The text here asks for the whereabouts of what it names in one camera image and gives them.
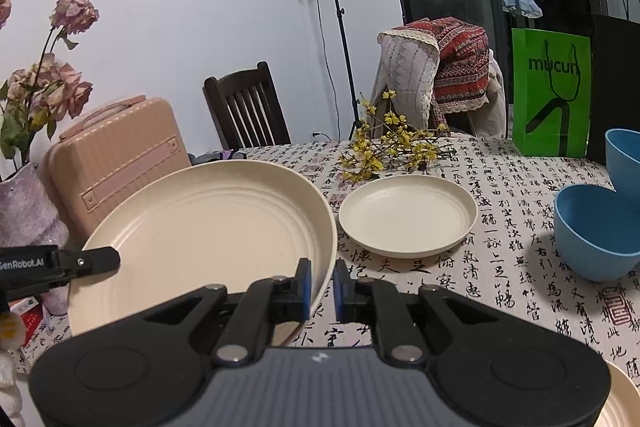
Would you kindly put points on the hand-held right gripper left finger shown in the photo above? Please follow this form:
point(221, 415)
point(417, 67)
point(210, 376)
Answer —
point(305, 292)

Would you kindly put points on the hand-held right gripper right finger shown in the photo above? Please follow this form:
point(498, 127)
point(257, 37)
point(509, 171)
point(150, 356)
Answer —
point(341, 292)

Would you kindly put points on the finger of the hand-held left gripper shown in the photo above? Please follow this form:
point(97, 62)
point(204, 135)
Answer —
point(92, 261)

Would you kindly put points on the blue bowl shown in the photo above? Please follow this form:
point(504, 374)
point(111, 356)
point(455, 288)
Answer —
point(625, 162)
point(595, 237)

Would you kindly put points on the purple textured vase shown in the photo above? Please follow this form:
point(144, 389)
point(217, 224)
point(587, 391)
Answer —
point(25, 217)

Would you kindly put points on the red box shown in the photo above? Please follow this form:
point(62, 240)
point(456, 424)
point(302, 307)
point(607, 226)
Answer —
point(32, 324)

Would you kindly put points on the pink suitcase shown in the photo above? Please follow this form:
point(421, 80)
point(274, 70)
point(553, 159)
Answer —
point(115, 157)

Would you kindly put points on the yellow flower branch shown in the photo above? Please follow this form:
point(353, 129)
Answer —
point(390, 147)

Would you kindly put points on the grey purple pouch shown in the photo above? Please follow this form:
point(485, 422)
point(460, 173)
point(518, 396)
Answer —
point(215, 156)

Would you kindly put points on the dried pink roses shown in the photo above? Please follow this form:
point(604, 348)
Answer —
point(65, 92)

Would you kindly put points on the dark wooden chair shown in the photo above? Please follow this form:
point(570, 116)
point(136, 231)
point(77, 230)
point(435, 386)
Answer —
point(245, 107)

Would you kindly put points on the green paper bag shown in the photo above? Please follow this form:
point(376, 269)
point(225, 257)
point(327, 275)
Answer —
point(550, 107)

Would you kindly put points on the black paper bag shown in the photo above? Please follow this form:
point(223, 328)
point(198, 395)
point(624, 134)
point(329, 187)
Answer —
point(615, 97)

